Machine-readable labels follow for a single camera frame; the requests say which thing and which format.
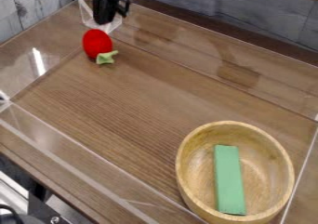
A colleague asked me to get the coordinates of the green rectangular block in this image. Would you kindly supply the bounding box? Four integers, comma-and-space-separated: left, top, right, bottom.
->
214, 145, 247, 216

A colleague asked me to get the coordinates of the red felt fruit green leaf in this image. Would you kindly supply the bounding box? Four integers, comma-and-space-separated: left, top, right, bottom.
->
82, 29, 118, 65

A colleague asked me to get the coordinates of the black clamp with cable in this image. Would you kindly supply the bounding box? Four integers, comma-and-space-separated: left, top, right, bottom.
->
0, 192, 67, 224

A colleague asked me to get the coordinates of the wooden oval bowl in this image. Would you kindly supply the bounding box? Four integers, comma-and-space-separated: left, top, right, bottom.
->
175, 121, 294, 224

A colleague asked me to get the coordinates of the clear acrylic tray enclosure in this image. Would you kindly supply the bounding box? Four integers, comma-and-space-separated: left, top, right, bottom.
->
0, 4, 318, 224

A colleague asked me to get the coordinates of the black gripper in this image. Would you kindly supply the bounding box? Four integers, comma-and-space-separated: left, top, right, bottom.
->
92, 0, 131, 25

